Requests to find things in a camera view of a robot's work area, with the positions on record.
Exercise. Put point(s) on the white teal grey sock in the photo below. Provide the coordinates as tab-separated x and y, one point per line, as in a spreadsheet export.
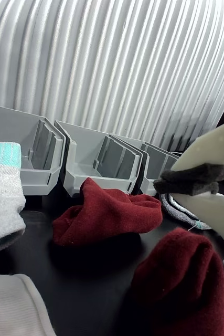
1	197
174	212

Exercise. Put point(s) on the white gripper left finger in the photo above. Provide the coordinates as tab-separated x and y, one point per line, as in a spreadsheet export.
216	149

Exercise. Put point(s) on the dark red sock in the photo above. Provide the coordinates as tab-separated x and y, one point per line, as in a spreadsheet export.
104	210
182	283

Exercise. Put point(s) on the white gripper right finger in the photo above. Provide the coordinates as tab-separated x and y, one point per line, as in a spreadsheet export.
222	215

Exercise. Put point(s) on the grey plastic bin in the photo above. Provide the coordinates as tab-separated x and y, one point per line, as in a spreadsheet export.
85	147
9	126
156	160

